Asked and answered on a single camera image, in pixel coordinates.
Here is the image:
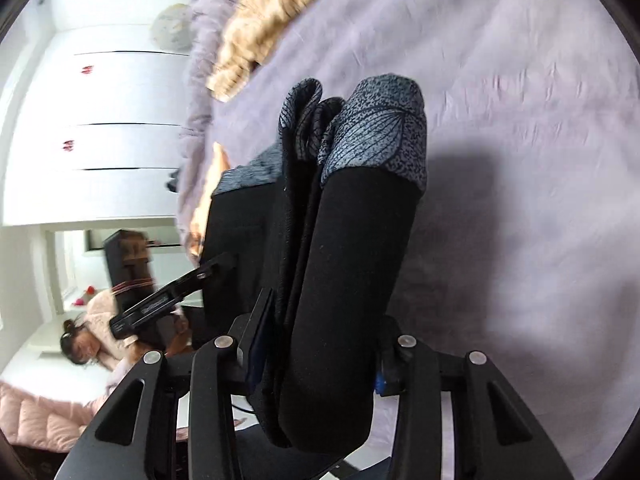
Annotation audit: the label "purple fleece blanket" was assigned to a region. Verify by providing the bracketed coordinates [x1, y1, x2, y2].
[172, 0, 640, 480]

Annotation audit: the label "white wardrobe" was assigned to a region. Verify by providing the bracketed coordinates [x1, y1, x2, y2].
[0, 0, 197, 228]

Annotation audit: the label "black grey patterned pants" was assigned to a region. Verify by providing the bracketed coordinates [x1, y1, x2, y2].
[200, 74, 430, 471]

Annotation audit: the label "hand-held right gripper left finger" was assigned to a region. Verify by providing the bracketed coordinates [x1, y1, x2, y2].
[52, 287, 277, 480]

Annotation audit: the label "beige striped blanket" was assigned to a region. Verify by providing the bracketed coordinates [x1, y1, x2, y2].
[206, 0, 331, 103]

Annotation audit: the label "orange cloth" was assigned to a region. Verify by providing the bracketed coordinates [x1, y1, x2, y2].
[187, 141, 233, 261]

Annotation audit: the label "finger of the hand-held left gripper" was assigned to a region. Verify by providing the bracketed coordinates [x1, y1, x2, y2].
[165, 252, 238, 306]

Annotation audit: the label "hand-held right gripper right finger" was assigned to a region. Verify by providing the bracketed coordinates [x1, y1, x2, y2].
[374, 316, 576, 480]

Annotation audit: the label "pink quilt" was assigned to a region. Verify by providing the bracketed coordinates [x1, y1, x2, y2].
[0, 379, 108, 453]

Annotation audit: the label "round white cushion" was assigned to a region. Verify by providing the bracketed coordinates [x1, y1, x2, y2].
[150, 3, 195, 52]

